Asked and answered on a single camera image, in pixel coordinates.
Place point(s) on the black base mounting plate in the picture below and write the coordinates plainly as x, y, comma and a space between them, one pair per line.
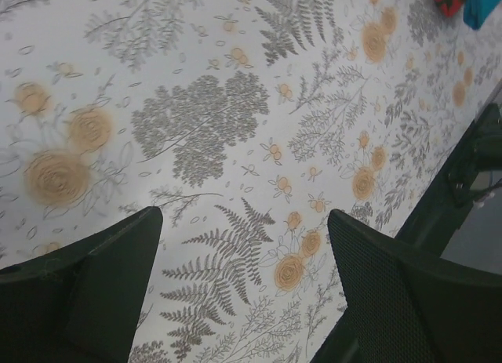
451, 196

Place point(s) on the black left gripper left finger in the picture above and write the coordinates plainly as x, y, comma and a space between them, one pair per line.
80, 303

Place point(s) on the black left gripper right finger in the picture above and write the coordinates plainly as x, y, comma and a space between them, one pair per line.
408, 305

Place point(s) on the teal blue t shirt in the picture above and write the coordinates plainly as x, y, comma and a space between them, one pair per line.
477, 11

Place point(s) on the floral patterned table mat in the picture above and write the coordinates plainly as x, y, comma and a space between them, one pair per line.
232, 128

